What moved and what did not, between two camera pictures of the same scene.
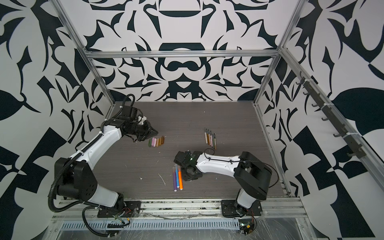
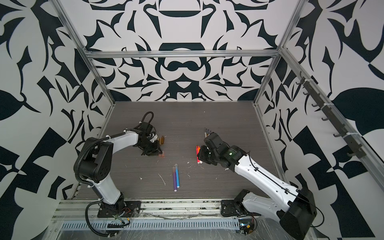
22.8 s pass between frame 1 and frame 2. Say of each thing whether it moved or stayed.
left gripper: moved
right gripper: moved
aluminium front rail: stayed
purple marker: stayed
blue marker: stayed
